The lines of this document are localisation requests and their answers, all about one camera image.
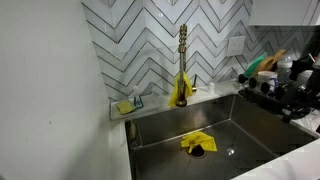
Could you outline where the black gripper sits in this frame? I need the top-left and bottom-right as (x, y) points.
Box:
(281, 71), (320, 123)

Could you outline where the black sink drain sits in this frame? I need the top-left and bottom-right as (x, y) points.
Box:
(186, 144), (208, 159)

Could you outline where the stainless steel sink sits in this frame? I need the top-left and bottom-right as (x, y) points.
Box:
(124, 93), (317, 180)

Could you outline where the metal sink caddy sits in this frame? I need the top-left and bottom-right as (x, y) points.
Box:
(127, 119), (144, 150)

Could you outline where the white bowl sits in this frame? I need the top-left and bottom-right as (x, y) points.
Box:
(296, 69), (314, 88)

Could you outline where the white drying mat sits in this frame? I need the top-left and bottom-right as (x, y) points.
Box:
(289, 109), (320, 138)

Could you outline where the black cookware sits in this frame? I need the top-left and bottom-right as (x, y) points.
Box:
(289, 54), (314, 81)

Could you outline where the clear baby bottle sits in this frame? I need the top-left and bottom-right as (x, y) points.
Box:
(275, 55), (294, 84)

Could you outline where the black dish rack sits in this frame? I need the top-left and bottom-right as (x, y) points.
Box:
(237, 73), (320, 120)

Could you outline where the wooden cutting board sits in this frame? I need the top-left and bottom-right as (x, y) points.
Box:
(250, 55), (278, 78)
(266, 48), (287, 69)

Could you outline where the green cutting board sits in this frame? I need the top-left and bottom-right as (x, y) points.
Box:
(244, 53), (269, 78)

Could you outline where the white upper cabinet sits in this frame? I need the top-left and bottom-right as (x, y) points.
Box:
(248, 0), (320, 27)

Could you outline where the metal spoon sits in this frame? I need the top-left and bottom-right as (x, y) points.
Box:
(226, 138), (238, 157)

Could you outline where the yellow rubber glove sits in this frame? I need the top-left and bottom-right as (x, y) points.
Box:
(180, 131), (218, 154)

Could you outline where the small gold lever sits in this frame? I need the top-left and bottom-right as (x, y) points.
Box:
(191, 74), (198, 93)

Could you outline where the gold spring faucet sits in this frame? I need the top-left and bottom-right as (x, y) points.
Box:
(175, 23), (189, 108)

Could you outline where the yellow cloth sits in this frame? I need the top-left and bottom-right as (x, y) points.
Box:
(167, 71), (194, 108)

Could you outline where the white sponge tray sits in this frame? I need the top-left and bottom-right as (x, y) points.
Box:
(110, 93), (162, 121)

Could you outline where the clear bottle with teal base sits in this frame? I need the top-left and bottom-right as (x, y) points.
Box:
(132, 85), (145, 110)

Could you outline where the yellow sponge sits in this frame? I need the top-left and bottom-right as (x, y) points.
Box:
(115, 100), (137, 116)

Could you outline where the white wall outlet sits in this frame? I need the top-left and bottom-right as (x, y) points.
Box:
(226, 35), (247, 58)

